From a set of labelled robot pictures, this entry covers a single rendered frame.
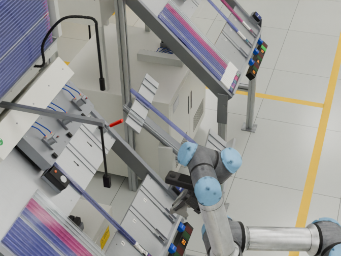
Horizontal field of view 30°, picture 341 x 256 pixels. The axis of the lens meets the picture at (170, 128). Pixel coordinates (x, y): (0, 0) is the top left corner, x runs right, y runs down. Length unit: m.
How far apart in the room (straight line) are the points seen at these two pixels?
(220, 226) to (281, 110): 2.33
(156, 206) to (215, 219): 0.49
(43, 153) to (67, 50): 2.93
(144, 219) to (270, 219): 1.27
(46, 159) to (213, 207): 0.55
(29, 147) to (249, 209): 1.74
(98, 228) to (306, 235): 0.81
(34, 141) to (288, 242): 0.94
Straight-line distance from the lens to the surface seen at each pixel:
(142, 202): 2.34
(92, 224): 2.58
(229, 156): 1.97
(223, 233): 1.99
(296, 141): 3.98
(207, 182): 1.83
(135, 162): 2.40
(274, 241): 2.29
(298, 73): 4.61
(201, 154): 1.92
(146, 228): 2.31
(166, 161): 2.64
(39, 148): 2.05
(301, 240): 2.33
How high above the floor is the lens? 2.47
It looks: 38 degrees down
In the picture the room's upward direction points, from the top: 1 degrees counter-clockwise
